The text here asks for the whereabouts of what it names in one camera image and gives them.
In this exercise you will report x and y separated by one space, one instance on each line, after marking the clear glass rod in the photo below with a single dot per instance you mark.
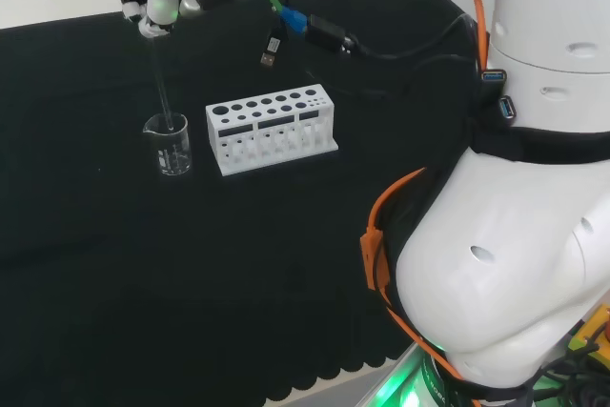
162 87

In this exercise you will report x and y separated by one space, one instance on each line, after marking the white test tube rack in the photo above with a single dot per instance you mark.
211 126

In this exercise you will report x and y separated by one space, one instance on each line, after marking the clear glass beaker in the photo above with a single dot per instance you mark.
174 159

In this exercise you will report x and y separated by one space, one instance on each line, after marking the black bench cloth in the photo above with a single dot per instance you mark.
143 259

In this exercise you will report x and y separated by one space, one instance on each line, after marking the black USB hub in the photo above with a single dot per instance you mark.
507 109

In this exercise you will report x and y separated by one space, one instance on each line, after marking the yellow stop button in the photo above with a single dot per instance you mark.
591 331

